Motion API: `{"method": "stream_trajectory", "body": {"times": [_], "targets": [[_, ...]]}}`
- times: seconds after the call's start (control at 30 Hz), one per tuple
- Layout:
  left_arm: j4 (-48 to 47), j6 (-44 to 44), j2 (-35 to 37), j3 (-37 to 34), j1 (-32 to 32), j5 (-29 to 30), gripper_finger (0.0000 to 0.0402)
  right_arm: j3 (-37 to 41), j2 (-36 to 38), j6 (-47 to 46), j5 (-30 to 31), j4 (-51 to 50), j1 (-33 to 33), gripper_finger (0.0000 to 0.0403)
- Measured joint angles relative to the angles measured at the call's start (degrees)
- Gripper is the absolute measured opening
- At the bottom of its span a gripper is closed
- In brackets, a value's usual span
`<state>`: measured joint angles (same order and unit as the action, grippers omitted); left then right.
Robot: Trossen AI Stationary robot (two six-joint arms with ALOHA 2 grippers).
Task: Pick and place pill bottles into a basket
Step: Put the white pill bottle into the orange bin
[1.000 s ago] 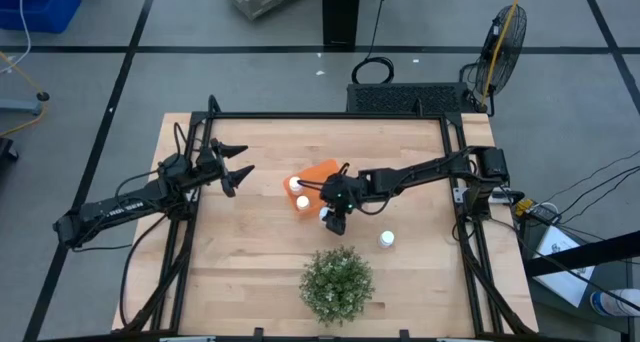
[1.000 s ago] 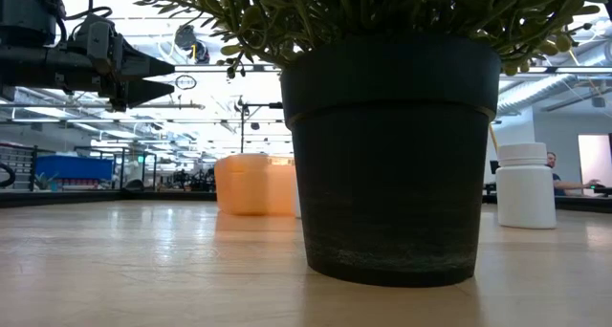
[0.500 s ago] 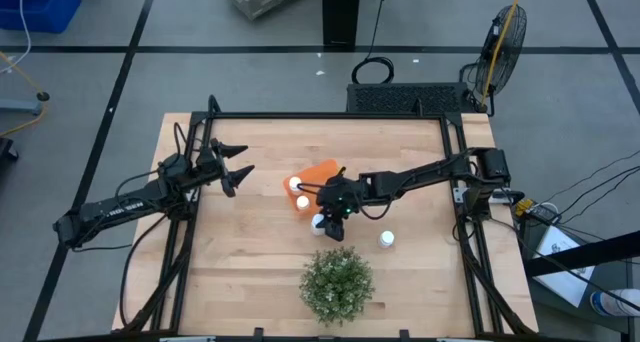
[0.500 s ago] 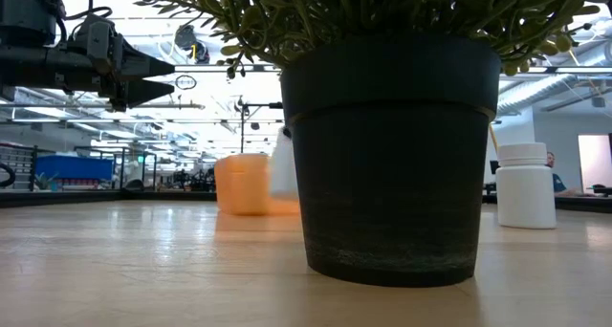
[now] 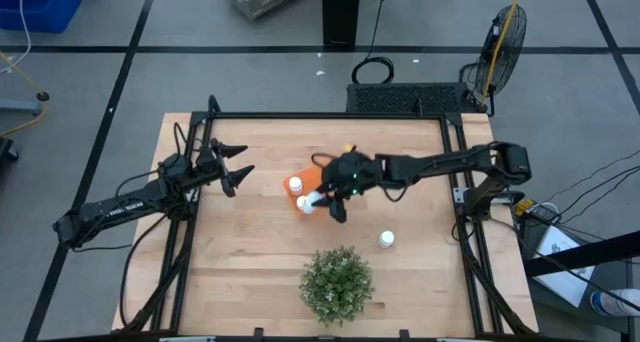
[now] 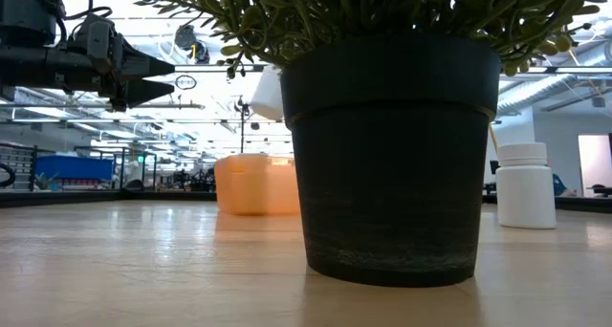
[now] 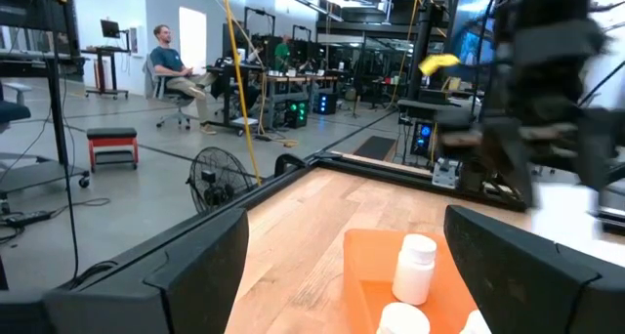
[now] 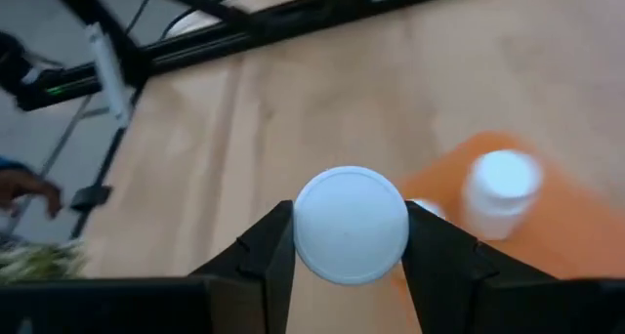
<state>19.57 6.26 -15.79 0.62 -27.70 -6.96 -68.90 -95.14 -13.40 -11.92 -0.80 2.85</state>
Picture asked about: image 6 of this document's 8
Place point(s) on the black table edge rail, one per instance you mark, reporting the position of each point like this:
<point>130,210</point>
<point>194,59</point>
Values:
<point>95,197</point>

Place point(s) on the black ceiling-mounted device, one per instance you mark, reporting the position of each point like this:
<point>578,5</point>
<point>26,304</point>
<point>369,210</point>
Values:
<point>191,42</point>

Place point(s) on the orange plastic basket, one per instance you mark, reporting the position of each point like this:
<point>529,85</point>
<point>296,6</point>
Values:
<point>253,186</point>

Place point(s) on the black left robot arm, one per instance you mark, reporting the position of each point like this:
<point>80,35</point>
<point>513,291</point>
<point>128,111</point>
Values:
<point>28,40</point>

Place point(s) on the green artificial plant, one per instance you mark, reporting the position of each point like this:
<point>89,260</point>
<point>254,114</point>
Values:
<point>363,16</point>

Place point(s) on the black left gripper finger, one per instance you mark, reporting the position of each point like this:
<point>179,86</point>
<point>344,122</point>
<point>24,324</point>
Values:
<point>146,92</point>
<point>148,65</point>

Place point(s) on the black metal frame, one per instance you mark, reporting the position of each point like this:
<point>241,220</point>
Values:
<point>129,167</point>

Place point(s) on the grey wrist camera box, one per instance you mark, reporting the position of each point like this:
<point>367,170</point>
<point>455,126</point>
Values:
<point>99,45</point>

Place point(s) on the white plastic pill bottle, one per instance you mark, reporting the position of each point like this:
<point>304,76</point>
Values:
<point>525,188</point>
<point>268,95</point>

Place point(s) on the black plant pot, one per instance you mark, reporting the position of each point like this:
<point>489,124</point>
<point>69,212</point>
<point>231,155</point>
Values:
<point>389,174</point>

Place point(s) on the person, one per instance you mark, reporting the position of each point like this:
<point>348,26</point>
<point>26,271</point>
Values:
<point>561,186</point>

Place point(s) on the silver ventilation duct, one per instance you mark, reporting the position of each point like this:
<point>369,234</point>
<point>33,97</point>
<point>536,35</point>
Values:
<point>540,93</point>

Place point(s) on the grey drawer shelf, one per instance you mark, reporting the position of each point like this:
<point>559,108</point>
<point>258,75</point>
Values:
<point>16,167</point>

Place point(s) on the black stand pole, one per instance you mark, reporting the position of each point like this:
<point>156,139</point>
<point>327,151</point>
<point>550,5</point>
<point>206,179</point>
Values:
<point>242,126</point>

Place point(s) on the blue storage bin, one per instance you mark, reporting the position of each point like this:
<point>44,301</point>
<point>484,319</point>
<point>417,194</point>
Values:
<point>74,167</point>

